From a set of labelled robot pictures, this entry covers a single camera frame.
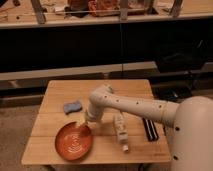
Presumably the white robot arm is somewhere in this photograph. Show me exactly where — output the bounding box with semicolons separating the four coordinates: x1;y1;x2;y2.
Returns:
84;84;213;171

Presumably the black bag on floor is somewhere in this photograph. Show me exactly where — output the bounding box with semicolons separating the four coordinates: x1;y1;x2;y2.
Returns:
156;86;192;102

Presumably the wooden folding table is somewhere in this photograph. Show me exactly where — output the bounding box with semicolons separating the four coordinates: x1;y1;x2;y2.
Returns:
22;80;171;165

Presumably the blue sponge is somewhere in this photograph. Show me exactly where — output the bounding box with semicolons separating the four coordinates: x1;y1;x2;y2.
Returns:
63;101;82;114

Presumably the orange ceramic bowl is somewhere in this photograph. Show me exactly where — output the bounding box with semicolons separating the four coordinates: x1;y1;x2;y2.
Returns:
55;122;93;161

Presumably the black striped case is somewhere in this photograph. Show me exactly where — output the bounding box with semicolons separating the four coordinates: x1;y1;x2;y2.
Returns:
142;118;159;141

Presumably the white tube bottle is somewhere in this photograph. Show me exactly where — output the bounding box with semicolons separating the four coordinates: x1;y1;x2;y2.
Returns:
113;113;129;152

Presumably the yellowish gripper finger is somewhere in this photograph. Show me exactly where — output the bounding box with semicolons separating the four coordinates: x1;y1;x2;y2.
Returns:
76;116;88;127

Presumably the orange cloth on shelf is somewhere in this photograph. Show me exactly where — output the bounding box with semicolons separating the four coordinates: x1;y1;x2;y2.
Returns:
88;0;119;17

